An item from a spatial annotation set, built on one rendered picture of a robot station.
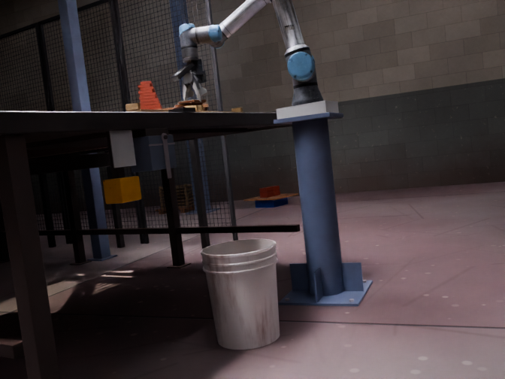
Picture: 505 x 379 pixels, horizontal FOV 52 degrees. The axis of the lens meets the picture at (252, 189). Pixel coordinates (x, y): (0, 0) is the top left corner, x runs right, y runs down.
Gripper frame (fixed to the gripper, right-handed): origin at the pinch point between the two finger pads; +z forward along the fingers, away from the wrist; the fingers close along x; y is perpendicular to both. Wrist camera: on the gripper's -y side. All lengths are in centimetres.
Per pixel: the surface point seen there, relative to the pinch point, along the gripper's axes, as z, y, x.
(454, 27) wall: -96, 490, 93
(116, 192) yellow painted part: 34, -67, -42
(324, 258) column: 80, 37, -38
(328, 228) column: 66, 40, -40
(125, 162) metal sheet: 25, -62, -40
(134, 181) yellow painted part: 31, -61, -43
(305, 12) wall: -153, 417, 264
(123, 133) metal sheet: 15, -61, -40
